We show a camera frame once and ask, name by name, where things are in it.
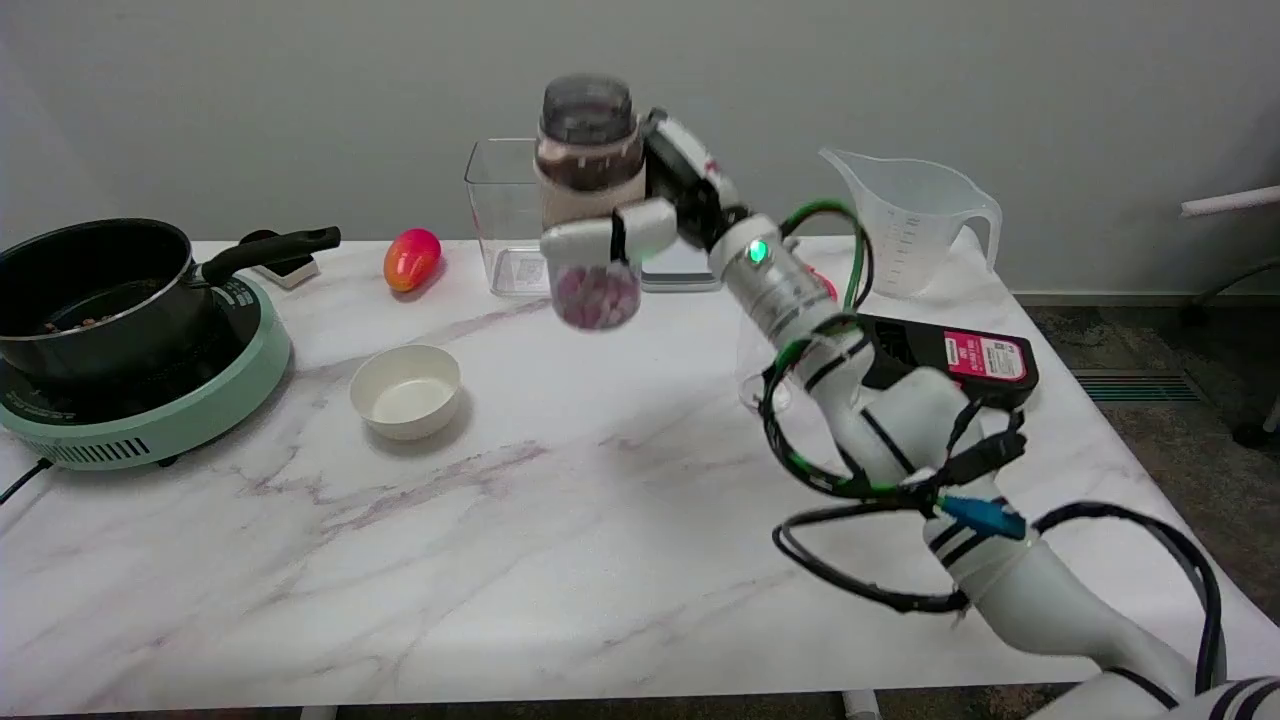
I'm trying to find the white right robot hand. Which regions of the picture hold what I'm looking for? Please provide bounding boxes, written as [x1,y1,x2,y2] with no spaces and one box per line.
[540,106,751,271]

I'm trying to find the clear plastic bottle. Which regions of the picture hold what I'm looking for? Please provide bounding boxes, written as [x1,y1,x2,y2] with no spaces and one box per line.
[533,73,646,331]

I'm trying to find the pink candy pieces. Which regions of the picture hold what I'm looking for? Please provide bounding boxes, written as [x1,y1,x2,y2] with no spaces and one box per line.
[553,262,641,331]

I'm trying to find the tall clear measuring cup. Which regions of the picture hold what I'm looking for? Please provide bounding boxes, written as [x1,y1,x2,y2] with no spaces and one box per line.
[736,318,793,414]

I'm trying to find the clear plastic measuring jug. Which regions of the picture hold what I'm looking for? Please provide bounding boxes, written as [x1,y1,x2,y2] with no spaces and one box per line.
[820,148,1003,299]

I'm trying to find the grey white square scale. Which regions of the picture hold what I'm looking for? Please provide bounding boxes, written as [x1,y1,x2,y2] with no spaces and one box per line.
[640,240,723,293]

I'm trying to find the clear square storage container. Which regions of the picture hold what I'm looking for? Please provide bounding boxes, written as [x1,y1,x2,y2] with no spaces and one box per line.
[464,138,571,298]

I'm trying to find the red orange toy mango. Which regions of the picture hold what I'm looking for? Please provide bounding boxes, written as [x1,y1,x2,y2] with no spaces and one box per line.
[384,228,443,293]

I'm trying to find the black device with red label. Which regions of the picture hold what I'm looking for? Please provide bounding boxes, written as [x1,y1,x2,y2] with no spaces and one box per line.
[855,314,1041,411]

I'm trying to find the white bowl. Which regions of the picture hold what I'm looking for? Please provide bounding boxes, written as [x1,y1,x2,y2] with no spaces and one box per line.
[349,344,463,442]

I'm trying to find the black white small gadget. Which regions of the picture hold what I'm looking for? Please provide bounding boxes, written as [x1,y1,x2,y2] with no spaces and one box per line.
[238,230,323,291]

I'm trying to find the floor vent grille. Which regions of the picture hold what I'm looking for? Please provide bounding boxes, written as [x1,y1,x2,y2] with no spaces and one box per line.
[1070,370,1201,404]

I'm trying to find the white pipe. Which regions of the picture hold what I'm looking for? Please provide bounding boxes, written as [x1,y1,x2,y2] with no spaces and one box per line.
[1180,185,1280,219]

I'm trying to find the green induction cooker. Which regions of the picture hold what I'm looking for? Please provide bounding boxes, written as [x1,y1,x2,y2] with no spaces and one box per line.
[0,272,293,471]

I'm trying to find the black saucepan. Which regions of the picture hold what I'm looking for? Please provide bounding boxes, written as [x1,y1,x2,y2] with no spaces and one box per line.
[0,218,342,389]

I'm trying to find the blue cable plug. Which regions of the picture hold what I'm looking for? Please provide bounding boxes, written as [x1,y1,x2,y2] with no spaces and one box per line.
[938,494,1029,542]

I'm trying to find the black cable loop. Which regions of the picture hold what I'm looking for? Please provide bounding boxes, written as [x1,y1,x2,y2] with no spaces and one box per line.
[772,500,1227,701]

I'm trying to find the black cooker power cord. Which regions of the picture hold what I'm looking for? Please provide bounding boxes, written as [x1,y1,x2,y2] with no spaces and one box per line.
[0,458,53,506]

